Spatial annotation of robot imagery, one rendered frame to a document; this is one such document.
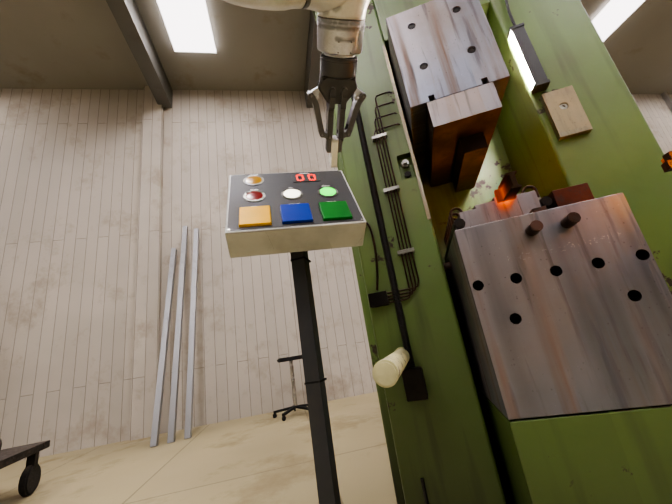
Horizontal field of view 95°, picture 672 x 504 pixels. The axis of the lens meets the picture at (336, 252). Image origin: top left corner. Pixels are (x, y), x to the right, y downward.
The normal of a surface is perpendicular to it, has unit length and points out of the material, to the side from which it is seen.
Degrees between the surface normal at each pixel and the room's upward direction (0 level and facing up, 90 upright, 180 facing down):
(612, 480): 90
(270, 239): 150
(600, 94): 90
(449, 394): 90
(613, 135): 90
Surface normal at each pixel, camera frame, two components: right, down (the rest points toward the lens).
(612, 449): -0.27, -0.25
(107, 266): 0.16, -0.32
